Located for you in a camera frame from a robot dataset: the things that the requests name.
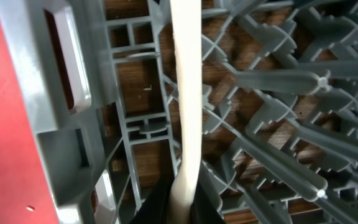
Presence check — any white plastic spoon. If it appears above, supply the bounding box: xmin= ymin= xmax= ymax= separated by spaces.
xmin=167 ymin=0 xmax=203 ymax=223

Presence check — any grey dishwasher rack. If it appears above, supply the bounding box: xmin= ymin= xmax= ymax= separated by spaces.
xmin=0 ymin=0 xmax=358 ymax=223

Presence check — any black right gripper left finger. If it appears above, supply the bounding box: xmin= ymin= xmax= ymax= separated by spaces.
xmin=129 ymin=179 xmax=172 ymax=224

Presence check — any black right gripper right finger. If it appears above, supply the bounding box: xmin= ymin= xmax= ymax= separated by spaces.
xmin=190 ymin=183 xmax=226 ymax=224

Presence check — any red plastic tray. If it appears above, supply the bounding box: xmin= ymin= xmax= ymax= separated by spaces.
xmin=0 ymin=26 xmax=58 ymax=223

